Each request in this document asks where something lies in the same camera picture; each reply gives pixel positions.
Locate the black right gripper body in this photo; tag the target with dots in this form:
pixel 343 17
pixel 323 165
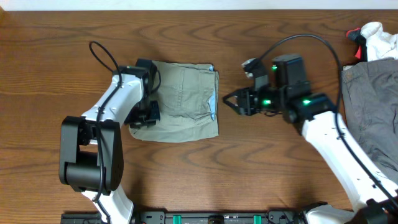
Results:
pixel 259 101

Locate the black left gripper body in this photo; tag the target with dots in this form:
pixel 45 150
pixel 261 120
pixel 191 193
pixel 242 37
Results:
pixel 144 115

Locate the khaki green shorts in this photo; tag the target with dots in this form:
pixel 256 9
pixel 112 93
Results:
pixel 187 98

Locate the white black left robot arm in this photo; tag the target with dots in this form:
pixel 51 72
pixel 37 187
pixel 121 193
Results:
pixel 91 149

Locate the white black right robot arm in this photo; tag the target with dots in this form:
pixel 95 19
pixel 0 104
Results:
pixel 372 195

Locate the grey trousers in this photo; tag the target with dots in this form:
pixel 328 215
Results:
pixel 369 92

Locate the red black garment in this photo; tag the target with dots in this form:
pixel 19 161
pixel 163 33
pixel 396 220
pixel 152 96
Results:
pixel 356 37

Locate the white cloth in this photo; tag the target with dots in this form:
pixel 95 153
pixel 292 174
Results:
pixel 379 44

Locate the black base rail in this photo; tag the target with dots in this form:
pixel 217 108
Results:
pixel 270 217

